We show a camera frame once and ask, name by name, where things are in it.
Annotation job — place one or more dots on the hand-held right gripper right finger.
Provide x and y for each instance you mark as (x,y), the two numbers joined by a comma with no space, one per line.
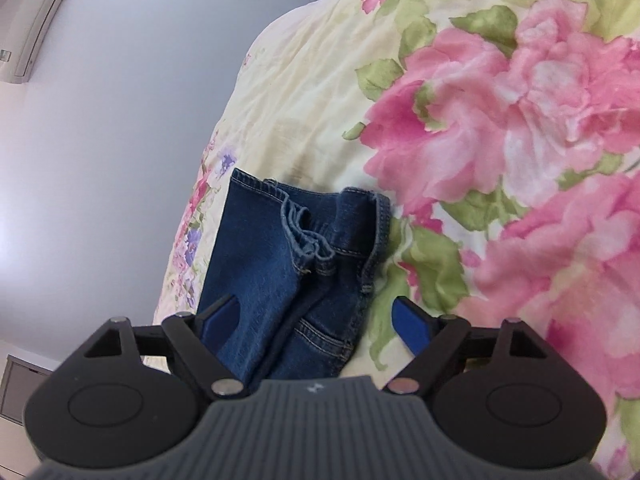
(410,320)

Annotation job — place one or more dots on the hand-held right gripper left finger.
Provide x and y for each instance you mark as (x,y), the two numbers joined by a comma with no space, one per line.
(220,316)

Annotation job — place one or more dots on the blue denim pants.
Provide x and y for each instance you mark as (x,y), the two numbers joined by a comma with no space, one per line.
(250,260)

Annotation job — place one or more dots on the grey framed panel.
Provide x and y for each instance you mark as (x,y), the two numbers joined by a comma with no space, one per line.
(17,385)

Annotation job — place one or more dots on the floral yellow quilt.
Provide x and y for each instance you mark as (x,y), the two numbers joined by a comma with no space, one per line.
(500,110)

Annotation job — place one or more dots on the white air conditioner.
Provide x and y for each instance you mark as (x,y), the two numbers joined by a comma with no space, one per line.
(30,25)

